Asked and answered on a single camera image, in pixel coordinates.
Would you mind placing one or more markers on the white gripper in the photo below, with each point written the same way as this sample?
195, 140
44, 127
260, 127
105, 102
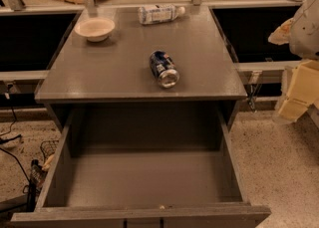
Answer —
306, 34

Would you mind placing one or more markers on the blue pepsi can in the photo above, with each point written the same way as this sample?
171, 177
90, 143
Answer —
163, 69

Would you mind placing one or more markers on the open grey top drawer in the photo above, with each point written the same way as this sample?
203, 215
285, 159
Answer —
143, 167

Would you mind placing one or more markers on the clear plastic water bottle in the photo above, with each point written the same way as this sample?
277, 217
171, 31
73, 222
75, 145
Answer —
154, 14

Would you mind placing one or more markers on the grey cabinet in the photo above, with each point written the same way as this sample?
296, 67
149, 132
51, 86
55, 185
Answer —
117, 69

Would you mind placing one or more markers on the white bowl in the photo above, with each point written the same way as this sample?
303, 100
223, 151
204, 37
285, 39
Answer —
95, 29

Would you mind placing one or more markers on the black wire basket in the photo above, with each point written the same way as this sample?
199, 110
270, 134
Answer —
48, 147

